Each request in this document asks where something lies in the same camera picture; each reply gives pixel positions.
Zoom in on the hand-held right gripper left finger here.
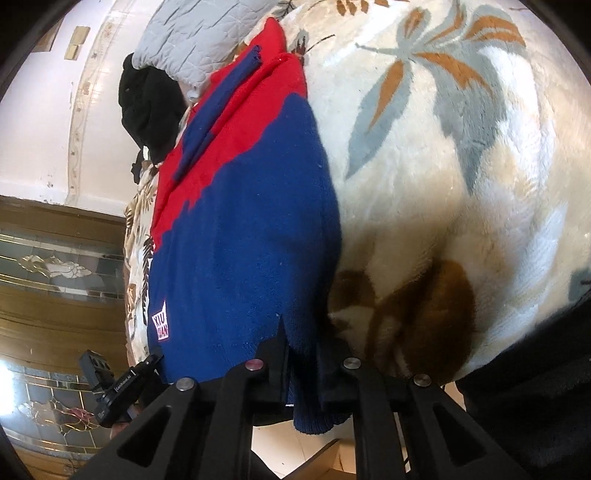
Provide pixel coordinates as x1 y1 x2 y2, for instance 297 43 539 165
87 340 291 480

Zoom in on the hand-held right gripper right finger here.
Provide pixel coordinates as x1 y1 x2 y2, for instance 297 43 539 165
322 356 533 480

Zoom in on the red and blue knit sweater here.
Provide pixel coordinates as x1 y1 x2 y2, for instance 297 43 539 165
145 16 352 437

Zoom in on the wooden glass-panel door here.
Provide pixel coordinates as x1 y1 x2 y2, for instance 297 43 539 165
0 194 155 480

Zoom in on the leaf print bed sheet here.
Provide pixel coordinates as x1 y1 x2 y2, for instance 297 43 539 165
122 161 160 367

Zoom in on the person's dark clothing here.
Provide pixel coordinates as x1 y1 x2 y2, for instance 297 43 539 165
455 268 591 480

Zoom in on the cream floral plush blanket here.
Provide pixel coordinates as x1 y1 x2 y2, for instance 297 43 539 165
240 0 587 386

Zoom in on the black cloth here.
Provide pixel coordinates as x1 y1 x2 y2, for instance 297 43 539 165
117 52 189 183

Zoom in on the grey quilted pillow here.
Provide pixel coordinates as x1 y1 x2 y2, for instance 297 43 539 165
137 0 296 100

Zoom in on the tan wall plate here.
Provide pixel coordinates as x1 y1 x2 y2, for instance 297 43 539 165
64 25 91 60

